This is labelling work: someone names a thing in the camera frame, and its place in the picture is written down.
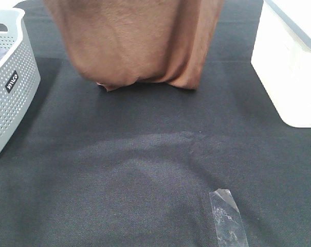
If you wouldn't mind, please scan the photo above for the brown microfibre towel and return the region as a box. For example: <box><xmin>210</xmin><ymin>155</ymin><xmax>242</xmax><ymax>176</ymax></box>
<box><xmin>44</xmin><ymin>1</ymin><xmax>224</xmax><ymax>91</ymax></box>

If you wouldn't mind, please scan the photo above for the black table cloth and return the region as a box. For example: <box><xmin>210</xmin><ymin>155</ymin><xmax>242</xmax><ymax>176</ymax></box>
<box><xmin>0</xmin><ymin>1</ymin><xmax>311</xmax><ymax>246</ymax></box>

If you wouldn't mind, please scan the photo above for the clear adhesive tape strip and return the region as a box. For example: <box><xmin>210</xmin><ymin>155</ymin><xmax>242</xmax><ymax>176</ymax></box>
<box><xmin>209</xmin><ymin>188</ymin><xmax>249</xmax><ymax>247</ymax></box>

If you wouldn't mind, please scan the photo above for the white plastic basket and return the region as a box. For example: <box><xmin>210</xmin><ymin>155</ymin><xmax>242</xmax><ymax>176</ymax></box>
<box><xmin>251</xmin><ymin>1</ymin><xmax>311</xmax><ymax>128</ymax></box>

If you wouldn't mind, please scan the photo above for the grey perforated laundry basket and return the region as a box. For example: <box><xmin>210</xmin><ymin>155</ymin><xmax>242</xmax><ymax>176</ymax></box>
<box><xmin>0</xmin><ymin>8</ymin><xmax>41</xmax><ymax>153</ymax></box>

